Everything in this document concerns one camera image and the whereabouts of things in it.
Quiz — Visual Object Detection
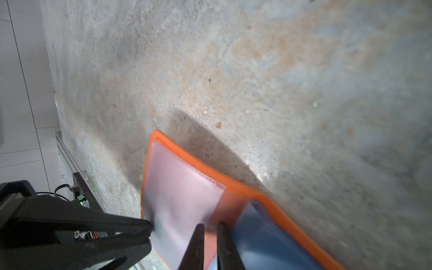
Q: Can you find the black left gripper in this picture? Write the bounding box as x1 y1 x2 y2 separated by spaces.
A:
1 180 151 248

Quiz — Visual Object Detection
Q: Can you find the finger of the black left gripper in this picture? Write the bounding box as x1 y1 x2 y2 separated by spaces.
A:
50 236 151 270

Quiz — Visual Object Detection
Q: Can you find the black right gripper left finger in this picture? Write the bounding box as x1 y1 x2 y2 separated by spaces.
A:
178 223 205 270

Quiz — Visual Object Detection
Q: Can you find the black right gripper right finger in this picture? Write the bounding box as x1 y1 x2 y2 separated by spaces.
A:
217 222 245 270

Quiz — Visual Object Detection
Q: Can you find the orange card holder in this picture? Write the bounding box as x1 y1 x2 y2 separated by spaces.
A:
141 130 341 270

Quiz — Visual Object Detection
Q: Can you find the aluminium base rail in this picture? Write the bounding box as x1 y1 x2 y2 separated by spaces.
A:
55 131 106 213

